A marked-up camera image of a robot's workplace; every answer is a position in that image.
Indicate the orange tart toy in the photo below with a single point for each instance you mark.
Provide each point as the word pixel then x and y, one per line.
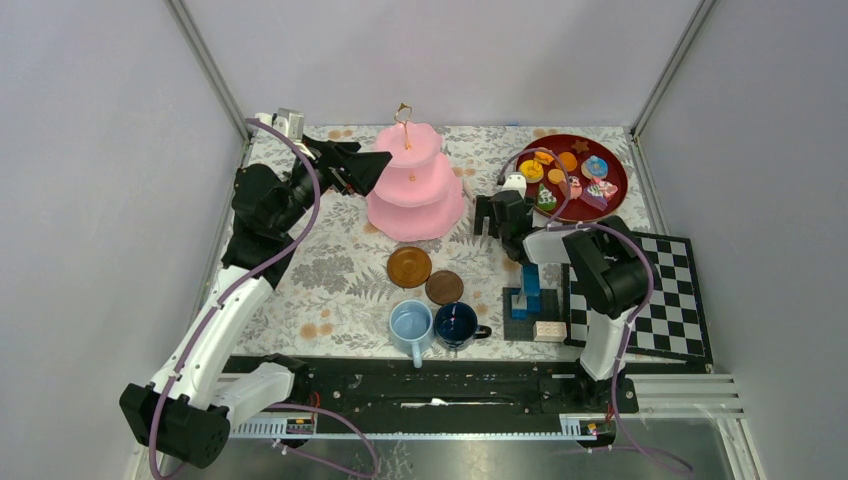
pixel 568 161

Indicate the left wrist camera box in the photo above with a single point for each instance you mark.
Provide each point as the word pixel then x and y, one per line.
pixel 287 121

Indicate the light blue mug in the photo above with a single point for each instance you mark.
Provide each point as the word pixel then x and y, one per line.
pixel 411 330

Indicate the blue frosted donut toy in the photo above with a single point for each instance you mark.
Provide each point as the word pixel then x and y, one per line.
pixel 595 168

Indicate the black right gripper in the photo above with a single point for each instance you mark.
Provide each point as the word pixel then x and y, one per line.
pixel 495 210

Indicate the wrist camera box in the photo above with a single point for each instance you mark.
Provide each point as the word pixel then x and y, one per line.
pixel 515 182
pixel 287 121

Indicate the black white checkerboard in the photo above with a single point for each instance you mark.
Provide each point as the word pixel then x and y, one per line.
pixel 673 325

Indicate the floral patterned tablecloth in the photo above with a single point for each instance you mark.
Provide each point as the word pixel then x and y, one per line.
pixel 335 298

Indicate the light brown wooden coaster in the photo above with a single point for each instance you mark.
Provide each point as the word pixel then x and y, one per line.
pixel 409 267

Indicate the blue building block tower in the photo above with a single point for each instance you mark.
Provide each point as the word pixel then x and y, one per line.
pixel 526 300

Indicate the pink purple cake slice toy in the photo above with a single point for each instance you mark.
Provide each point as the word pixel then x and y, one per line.
pixel 598 193

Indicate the pink three-tier cake stand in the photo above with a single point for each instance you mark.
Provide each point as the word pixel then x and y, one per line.
pixel 418 196

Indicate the brown star cookie toy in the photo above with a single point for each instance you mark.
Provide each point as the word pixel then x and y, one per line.
pixel 580 146

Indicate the grey building block baseplate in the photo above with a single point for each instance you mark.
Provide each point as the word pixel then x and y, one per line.
pixel 521 330

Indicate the yellow round cake toy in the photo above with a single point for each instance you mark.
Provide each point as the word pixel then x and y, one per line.
pixel 532 170

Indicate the orange yellow fish pastry toy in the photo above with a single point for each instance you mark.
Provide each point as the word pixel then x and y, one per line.
pixel 544 157

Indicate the dark blue mug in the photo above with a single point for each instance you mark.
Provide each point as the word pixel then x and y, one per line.
pixel 457 326

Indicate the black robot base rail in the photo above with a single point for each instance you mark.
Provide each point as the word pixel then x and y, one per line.
pixel 448 396

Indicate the white building block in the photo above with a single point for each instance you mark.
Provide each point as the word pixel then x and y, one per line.
pixel 549 331

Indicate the aluminium frame post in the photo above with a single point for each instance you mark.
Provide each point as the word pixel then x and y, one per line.
pixel 196 43
pixel 690 33

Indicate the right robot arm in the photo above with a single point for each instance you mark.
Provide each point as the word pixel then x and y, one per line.
pixel 613 273

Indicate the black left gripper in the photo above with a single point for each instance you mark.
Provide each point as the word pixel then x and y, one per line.
pixel 332 168

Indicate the aluminium frame post right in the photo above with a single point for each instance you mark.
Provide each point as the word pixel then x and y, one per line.
pixel 690 33

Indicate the orange round cookie toy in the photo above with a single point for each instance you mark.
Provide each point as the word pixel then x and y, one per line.
pixel 556 176

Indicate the dark red round tray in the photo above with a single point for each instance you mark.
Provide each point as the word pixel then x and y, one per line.
pixel 574 210

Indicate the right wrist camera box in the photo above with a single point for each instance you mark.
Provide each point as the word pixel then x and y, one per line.
pixel 515 182

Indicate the dark brown wooden coaster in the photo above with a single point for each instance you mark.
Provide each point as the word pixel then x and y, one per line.
pixel 444 287

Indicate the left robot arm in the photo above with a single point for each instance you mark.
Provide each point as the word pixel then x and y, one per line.
pixel 183 412

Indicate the aluminium frame post left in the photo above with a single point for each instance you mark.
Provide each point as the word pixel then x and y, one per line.
pixel 196 43

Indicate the pink swirl roll cake toy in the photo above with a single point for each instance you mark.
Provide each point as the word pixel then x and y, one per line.
pixel 575 187

